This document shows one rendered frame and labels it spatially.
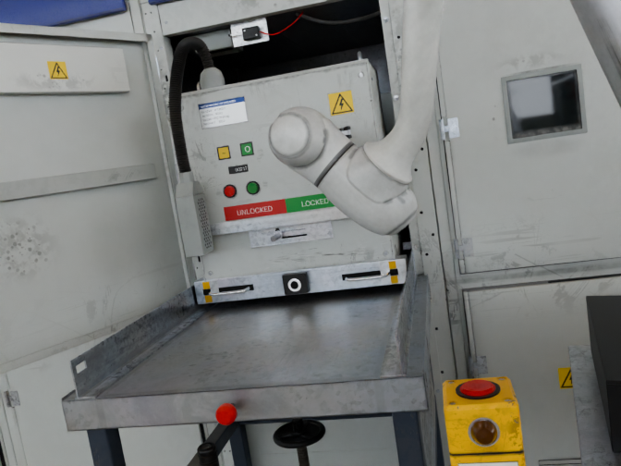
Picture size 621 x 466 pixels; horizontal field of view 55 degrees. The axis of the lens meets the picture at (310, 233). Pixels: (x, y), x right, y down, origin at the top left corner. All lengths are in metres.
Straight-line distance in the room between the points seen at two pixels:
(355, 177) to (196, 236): 0.54
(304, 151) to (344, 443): 1.01
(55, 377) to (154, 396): 0.98
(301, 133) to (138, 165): 0.74
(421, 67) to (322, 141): 0.20
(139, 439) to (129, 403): 0.87
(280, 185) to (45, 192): 0.54
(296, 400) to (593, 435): 0.43
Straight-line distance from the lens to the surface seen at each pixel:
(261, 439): 1.82
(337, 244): 1.44
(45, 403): 2.06
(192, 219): 1.42
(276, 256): 1.48
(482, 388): 0.72
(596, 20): 0.75
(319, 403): 0.97
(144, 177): 1.64
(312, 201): 1.44
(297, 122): 0.98
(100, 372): 1.18
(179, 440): 1.89
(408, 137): 0.99
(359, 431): 1.75
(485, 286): 1.60
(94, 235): 1.57
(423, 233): 1.56
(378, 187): 1.00
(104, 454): 1.18
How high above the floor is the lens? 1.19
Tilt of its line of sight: 7 degrees down
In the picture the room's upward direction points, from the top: 9 degrees counter-clockwise
